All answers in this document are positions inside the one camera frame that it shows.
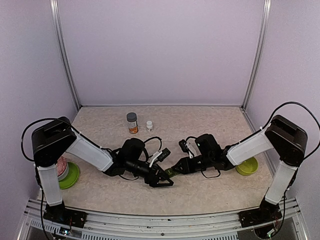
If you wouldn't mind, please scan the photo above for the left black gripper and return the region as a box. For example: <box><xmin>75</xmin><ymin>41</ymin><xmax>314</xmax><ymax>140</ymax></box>
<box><xmin>126</xmin><ymin>158</ymin><xmax>174</xmax><ymax>188</ymax></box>

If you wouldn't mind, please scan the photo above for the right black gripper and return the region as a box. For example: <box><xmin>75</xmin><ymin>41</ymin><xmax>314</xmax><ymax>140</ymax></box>
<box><xmin>172</xmin><ymin>154</ymin><xmax>213</xmax><ymax>175</ymax></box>

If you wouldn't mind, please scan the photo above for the green weekly pill organizer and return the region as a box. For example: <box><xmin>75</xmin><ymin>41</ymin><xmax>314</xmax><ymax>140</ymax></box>
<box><xmin>165</xmin><ymin>167</ymin><xmax>180</xmax><ymax>178</ymax></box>

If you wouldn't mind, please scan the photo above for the small white pill bottle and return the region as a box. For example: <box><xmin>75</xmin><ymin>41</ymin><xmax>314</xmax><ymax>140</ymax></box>
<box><xmin>146</xmin><ymin>120</ymin><xmax>154</xmax><ymax>133</ymax></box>

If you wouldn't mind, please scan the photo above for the orange pill bottle grey cap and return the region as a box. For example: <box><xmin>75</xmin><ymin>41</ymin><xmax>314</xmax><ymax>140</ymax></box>
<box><xmin>126</xmin><ymin>112</ymin><xmax>139</xmax><ymax>134</ymax></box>

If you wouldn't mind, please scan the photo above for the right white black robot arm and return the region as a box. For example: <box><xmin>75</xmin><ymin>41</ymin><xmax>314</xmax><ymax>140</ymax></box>
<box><xmin>172</xmin><ymin>112</ymin><xmax>310</xmax><ymax>222</ymax></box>

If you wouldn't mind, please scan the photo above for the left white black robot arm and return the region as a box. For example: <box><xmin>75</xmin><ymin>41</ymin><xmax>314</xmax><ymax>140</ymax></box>
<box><xmin>26</xmin><ymin>116</ymin><xmax>174</xmax><ymax>223</ymax></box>

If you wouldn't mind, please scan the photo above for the green bowl right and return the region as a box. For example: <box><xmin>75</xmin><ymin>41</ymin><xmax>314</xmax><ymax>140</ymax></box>
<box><xmin>235</xmin><ymin>157</ymin><xmax>259</xmax><ymax>176</ymax></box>

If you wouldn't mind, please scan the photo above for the green plate left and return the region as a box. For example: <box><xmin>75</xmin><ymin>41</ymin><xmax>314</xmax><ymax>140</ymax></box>
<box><xmin>58</xmin><ymin>162</ymin><xmax>80</xmax><ymax>190</ymax></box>

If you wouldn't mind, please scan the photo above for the red patterned round tin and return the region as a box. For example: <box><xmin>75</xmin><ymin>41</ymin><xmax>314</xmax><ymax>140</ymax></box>
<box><xmin>56</xmin><ymin>156</ymin><xmax>69</xmax><ymax>181</ymax></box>

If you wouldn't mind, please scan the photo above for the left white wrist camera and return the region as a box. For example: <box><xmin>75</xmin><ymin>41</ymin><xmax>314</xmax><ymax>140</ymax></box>
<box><xmin>149</xmin><ymin>148</ymin><xmax>171</xmax><ymax>168</ymax></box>

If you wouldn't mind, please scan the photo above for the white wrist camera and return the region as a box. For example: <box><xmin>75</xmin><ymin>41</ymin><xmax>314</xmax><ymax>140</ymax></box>
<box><xmin>178</xmin><ymin>139</ymin><xmax>197</xmax><ymax>159</ymax></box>
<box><xmin>149</xmin><ymin>148</ymin><xmax>171</xmax><ymax>168</ymax></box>

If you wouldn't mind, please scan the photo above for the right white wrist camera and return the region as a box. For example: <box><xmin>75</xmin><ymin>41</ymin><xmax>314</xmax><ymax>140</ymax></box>
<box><xmin>178</xmin><ymin>139</ymin><xmax>197</xmax><ymax>159</ymax></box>

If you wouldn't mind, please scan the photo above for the front aluminium rail base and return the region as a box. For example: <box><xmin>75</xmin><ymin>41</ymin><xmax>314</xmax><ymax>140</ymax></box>
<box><xmin>17</xmin><ymin>198</ymin><xmax>311</xmax><ymax>240</ymax></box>

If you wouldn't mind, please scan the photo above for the right aluminium frame post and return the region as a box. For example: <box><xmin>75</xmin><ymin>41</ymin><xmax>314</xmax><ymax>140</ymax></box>
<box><xmin>241</xmin><ymin>0</ymin><xmax>272</xmax><ymax>112</ymax></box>

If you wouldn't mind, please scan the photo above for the aluminium frame post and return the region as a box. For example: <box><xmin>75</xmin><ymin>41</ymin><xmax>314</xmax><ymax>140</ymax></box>
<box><xmin>49</xmin><ymin>0</ymin><xmax>82</xmax><ymax>111</ymax></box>
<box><xmin>241</xmin><ymin>0</ymin><xmax>272</xmax><ymax>112</ymax></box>

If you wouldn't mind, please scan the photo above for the left aluminium frame post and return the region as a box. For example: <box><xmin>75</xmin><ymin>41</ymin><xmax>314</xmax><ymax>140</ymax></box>
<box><xmin>49</xmin><ymin>0</ymin><xmax>82</xmax><ymax>111</ymax></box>

